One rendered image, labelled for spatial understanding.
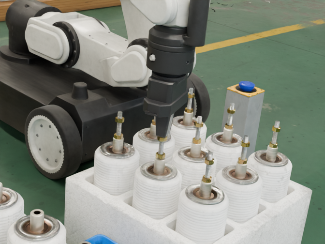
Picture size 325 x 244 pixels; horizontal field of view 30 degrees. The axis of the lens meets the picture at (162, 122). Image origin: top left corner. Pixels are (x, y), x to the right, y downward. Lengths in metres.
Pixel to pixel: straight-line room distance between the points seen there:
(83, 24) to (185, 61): 0.82
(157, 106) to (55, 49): 0.80
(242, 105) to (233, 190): 0.36
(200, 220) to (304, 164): 0.84
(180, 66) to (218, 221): 0.30
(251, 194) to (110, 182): 0.29
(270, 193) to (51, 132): 0.62
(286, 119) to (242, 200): 1.05
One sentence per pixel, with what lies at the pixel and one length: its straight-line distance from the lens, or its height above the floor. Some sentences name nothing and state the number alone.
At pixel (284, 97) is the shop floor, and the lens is 2.46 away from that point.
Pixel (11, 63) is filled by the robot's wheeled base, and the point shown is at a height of 0.17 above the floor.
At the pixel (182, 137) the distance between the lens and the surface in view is 1.42.
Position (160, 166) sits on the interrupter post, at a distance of 1.21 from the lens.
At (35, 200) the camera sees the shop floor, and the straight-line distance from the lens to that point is 1.59.
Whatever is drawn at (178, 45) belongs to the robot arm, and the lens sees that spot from 1.08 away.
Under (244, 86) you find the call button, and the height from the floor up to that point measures 0.33.
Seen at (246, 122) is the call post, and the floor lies 0.24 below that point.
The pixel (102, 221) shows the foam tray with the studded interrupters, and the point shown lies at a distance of 1.28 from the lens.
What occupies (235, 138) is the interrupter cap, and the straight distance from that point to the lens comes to 1.41.
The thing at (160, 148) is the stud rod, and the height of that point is 0.30.
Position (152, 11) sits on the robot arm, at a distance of 1.07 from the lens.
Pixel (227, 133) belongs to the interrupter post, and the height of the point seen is 0.27.
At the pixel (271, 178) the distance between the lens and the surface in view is 1.31.
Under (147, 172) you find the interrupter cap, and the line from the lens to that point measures 1.21.
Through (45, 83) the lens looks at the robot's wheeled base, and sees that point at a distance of 1.89.
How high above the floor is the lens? 0.83
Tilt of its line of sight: 23 degrees down
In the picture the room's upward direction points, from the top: 6 degrees clockwise
